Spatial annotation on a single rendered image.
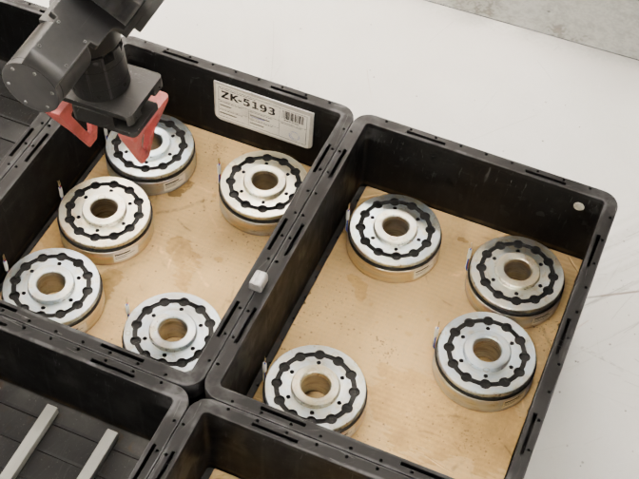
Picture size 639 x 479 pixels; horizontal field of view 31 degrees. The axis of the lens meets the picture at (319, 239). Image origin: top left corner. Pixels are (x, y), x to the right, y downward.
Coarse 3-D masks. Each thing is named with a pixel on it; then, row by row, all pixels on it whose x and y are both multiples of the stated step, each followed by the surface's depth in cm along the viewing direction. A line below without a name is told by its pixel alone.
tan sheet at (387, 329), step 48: (384, 192) 136; (480, 240) 132; (336, 288) 127; (384, 288) 127; (432, 288) 128; (288, 336) 123; (336, 336) 123; (384, 336) 123; (432, 336) 124; (384, 384) 120; (432, 384) 120; (384, 432) 116; (432, 432) 116; (480, 432) 117
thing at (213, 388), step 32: (352, 128) 128; (384, 128) 129; (480, 160) 126; (320, 192) 122; (576, 192) 124; (608, 192) 124; (608, 224) 121; (288, 256) 117; (576, 288) 116; (256, 320) 112; (576, 320) 113; (224, 352) 110; (544, 384) 109; (288, 416) 106; (544, 416) 107; (352, 448) 104
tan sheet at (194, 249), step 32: (192, 128) 141; (224, 160) 138; (192, 192) 135; (160, 224) 132; (192, 224) 132; (224, 224) 132; (160, 256) 129; (192, 256) 129; (224, 256) 129; (256, 256) 129; (128, 288) 126; (160, 288) 126; (192, 288) 126; (224, 288) 127
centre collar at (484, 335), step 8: (472, 336) 119; (480, 336) 119; (488, 336) 120; (496, 336) 120; (464, 344) 119; (472, 344) 119; (496, 344) 120; (504, 344) 119; (464, 352) 118; (472, 352) 118; (504, 352) 118; (472, 360) 118; (480, 360) 118; (496, 360) 118; (504, 360) 118; (480, 368) 117; (488, 368) 117; (496, 368) 117
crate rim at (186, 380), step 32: (192, 64) 134; (288, 96) 131; (32, 160) 124; (0, 192) 121; (288, 224) 120; (32, 320) 111; (224, 320) 112; (96, 352) 109; (128, 352) 109; (192, 384) 107
